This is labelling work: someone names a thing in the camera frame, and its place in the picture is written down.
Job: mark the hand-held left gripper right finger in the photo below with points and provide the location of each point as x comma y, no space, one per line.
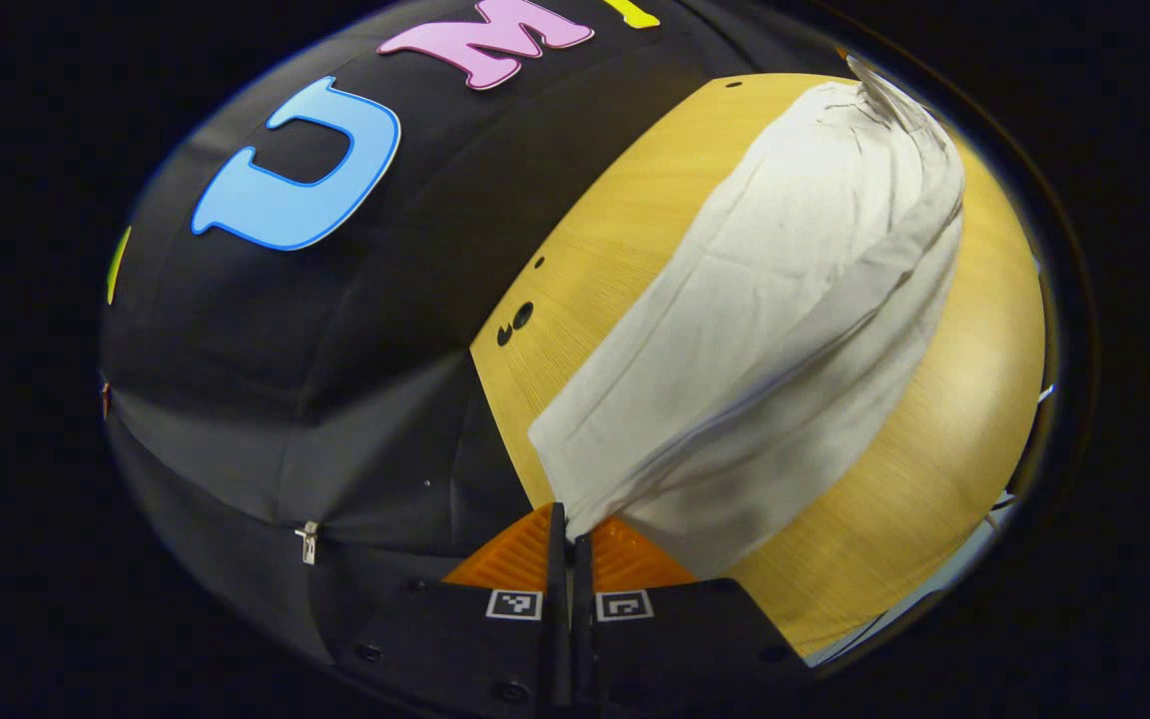
583,619

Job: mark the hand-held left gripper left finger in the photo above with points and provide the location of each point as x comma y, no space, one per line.
557,619

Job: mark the white jeans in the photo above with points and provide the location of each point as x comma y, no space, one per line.
785,300

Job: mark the small silver metal clip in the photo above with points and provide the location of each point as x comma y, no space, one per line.
307,542

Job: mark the black backdrop cloth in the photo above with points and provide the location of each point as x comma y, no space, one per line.
415,330

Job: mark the small red clip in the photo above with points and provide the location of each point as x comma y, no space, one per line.
105,399

